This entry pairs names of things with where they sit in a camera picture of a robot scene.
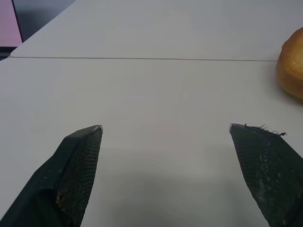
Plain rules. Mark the pink panel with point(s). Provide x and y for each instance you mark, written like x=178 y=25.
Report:
x=9 y=22

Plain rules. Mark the dark grey panel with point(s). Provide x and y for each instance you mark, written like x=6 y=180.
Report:
x=38 y=14

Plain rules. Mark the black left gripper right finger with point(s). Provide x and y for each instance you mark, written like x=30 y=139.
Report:
x=267 y=175

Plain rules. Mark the golden brown bread roll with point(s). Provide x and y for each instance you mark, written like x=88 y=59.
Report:
x=292 y=66

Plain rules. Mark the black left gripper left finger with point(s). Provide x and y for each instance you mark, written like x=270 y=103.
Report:
x=61 y=179

